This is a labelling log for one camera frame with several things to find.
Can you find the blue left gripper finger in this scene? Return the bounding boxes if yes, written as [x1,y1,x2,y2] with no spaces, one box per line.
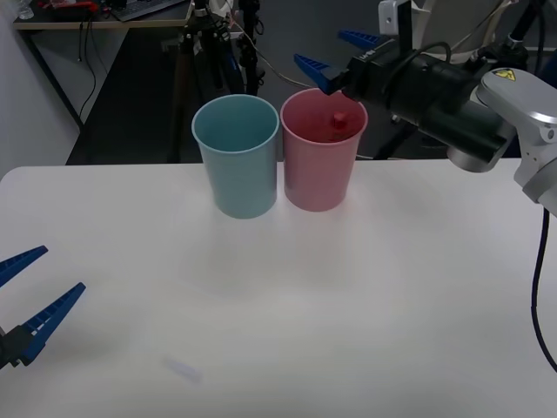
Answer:
[0,245,50,289]
[7,282,87,367]

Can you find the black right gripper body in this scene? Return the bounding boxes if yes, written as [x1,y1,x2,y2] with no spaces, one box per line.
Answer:
[343,38,413,109]

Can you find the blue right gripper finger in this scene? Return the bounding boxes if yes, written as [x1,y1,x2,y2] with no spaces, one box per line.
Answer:
[293,53,350,96]
[338,29,389,51]

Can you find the clear bottle with red cap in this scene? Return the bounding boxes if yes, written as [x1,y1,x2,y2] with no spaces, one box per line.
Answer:
[322,111,356,143]

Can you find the pink plastic bin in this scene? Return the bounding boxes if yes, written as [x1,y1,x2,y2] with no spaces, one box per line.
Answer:
[279,88,370,213]

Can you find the black tripod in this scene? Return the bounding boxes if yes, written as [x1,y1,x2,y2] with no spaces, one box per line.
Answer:
[159,0,266,163]

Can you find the pale blue plastic bin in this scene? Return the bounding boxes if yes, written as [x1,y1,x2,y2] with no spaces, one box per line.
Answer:
[191,93,280,220]

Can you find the black keyboard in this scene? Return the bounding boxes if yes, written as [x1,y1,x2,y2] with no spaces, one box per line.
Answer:
[111,0,185,23]

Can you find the dark desk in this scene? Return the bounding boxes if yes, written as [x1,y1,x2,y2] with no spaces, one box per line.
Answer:
[11,0,197,166]

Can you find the thin white cable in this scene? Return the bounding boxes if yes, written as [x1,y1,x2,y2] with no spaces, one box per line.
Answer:
[225,17,315,89]

